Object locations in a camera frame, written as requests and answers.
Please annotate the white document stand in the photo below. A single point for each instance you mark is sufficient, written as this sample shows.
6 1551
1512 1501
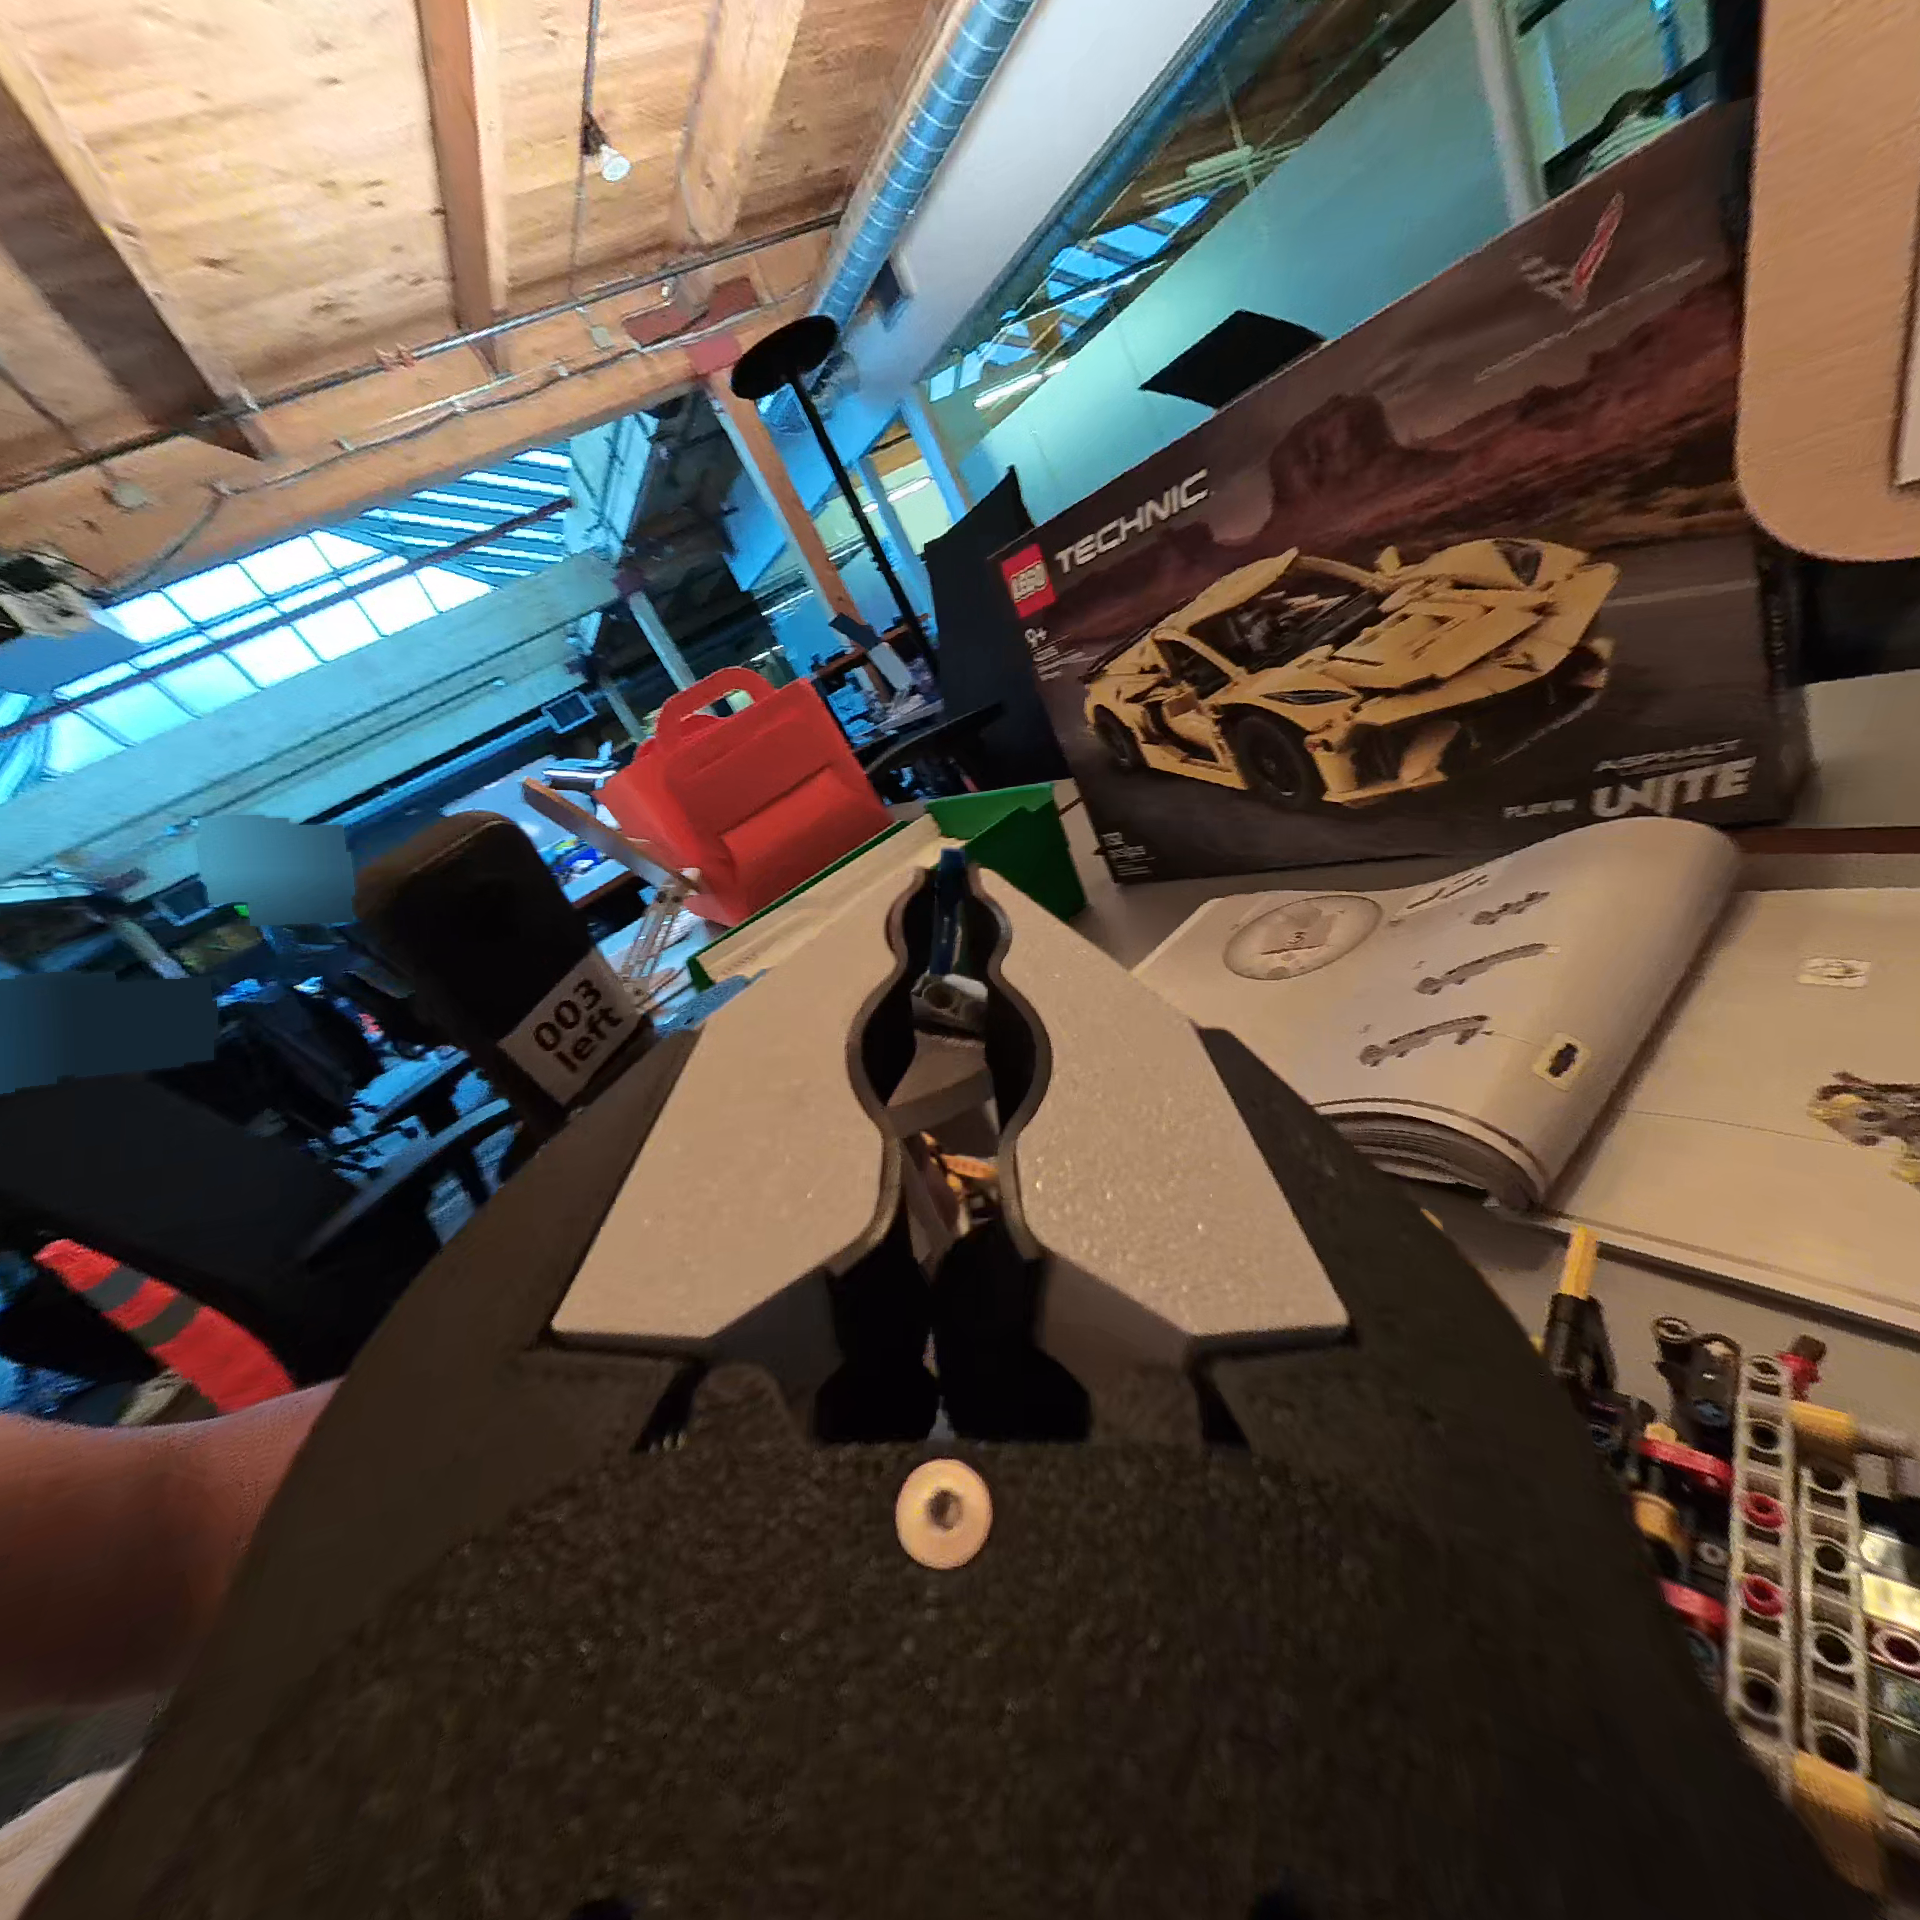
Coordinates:
1830 300

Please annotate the yellow black toy brick car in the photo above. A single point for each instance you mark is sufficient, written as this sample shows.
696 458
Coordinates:
1784 1501

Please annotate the black floor lamp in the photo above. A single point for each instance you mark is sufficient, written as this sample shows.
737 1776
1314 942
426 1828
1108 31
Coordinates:
782 353

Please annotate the person's left forearm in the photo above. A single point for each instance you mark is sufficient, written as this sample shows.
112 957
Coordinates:
135 1531

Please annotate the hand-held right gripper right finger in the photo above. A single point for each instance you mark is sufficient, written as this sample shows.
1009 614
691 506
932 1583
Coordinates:
1185 1200

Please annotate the blue pin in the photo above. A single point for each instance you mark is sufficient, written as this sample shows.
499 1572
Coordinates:
949 915

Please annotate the white sheets stack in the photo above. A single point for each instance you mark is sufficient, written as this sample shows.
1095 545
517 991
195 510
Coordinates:
810 915

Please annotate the green box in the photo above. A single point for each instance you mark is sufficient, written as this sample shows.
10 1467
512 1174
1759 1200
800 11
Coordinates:
1020 840

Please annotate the hanging light bulb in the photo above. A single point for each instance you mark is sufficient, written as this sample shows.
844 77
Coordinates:
612 158

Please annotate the black office chair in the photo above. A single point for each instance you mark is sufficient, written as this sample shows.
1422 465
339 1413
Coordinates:
181 1184

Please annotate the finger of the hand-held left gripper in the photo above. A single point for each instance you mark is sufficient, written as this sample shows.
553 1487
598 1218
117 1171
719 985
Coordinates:
945 1089

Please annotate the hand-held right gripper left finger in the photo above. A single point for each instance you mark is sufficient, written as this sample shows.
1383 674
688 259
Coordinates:
720 1200

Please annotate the grey desk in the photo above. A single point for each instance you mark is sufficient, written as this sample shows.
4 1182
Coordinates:
1485 1244

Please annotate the red box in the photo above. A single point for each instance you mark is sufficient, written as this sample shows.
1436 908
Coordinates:
751 795

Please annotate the orange traffic cone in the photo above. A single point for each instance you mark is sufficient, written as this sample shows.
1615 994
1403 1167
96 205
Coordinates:
164 1321

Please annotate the silver ventilation duct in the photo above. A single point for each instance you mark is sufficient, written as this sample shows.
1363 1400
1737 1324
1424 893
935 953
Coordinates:
914 135

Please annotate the wood edged grey board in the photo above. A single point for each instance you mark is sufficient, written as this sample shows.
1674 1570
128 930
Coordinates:
600 824

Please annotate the toy car set box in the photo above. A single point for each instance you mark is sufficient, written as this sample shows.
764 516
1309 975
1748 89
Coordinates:
1500 450

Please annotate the instruction booklet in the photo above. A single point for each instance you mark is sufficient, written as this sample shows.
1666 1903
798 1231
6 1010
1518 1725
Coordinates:
1651 1080

